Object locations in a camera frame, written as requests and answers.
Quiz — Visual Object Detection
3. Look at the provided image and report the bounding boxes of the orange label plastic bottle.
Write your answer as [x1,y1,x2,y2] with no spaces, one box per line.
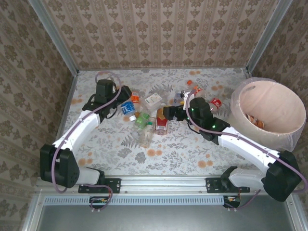
[130,91,142,116]

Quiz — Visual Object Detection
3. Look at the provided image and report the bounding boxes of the blue label bottle white cap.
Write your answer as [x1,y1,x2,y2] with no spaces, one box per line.
[119,101,138,122]

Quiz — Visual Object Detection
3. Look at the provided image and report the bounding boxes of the red label tea bottle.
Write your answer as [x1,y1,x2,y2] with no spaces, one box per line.
[154,107,169,136]

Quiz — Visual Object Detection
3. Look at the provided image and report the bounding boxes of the red label cola bottle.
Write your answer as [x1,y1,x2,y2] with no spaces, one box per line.
[208,95,226,114]

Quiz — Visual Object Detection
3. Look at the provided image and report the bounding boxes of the square clear bottle white label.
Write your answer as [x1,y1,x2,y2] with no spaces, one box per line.
[143,92,167,113]

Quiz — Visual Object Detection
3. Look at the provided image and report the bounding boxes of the green label plastic bottle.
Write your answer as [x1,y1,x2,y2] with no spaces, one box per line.
[133,111,151,130]

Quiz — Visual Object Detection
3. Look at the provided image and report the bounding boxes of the clear bottle green white label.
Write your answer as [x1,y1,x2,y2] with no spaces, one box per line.
[139,121,154,149]

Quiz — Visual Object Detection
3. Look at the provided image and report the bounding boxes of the orange cap clear bottle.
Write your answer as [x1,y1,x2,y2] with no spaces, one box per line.
[186,79,204,96]

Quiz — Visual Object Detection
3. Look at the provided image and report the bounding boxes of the grey metal sheet panel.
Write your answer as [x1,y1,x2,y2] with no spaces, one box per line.
[36,204,298,231]

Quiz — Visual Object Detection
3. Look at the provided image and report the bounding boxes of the grey table back rail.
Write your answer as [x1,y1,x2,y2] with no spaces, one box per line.
[78,67,247,72]

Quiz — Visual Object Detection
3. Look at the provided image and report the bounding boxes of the aluminium front frame rail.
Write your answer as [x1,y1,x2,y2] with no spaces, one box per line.
[35,175,295,195]

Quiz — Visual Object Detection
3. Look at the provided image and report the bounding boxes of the aluminium frame post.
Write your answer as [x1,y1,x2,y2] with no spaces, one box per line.
[28,0,80,74]
[245,0,294,73]

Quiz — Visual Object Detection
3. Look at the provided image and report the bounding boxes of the grey slotted cable duct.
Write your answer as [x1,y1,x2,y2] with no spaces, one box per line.
[44,194,226,206]

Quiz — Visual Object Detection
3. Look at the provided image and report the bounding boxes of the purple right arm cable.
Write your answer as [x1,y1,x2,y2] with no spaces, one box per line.
[184,89,308,212]

